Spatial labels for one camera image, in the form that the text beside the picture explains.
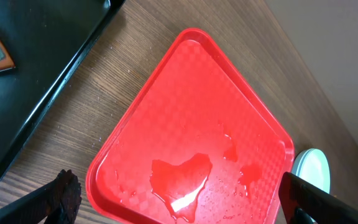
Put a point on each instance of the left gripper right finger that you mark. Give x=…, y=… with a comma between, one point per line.
x=302, y=202

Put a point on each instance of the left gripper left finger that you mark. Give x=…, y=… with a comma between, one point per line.
x=56, y=202

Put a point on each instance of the white plate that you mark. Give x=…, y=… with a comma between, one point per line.
x=312, y=166

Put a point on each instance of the red plastic tray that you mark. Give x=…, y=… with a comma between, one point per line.
x=197, y=145

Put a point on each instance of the black metal tray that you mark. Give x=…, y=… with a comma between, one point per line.
x=47, y=40

